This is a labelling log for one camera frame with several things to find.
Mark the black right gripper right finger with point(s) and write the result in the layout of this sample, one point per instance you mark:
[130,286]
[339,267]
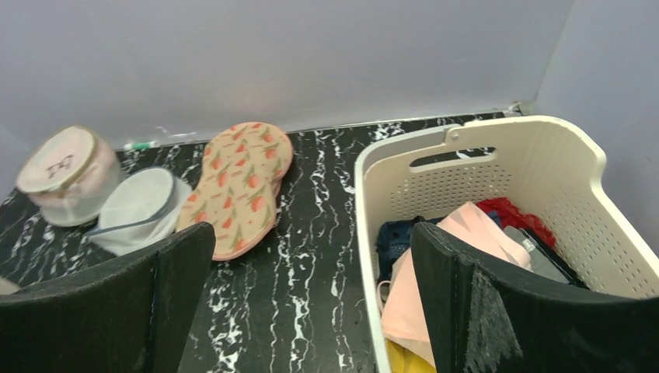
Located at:
[484,314]

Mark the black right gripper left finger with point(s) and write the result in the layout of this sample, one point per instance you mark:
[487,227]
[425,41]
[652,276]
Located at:
[129,314]

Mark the peach patterned mesh laundry bag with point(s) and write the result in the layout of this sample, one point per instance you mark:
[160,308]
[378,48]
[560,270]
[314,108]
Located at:
[241,175]

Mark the white round mesh laundry bag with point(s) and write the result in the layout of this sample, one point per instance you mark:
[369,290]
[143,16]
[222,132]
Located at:
[142,210]

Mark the pink round mesh laundry bag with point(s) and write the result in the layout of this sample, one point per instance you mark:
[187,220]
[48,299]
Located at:
[70,176]

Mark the cream plastic laundry basket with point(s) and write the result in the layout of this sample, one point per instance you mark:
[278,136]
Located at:
[544,165]

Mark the grey black garment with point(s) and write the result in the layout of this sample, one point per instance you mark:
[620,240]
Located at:
[544,261]

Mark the red lace garment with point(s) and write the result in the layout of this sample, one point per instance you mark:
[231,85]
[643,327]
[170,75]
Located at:
[510,215]

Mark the pink garment in basket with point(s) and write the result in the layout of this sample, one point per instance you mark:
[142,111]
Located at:
[402,316]

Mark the yellow garment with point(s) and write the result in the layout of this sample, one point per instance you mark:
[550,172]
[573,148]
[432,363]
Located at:
[403,360]

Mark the green capped marker pen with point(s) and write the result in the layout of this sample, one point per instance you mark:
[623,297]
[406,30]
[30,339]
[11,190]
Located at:
[137,146]

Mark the dark blue garment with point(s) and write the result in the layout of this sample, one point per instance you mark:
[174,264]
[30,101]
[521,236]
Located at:
[392,241]

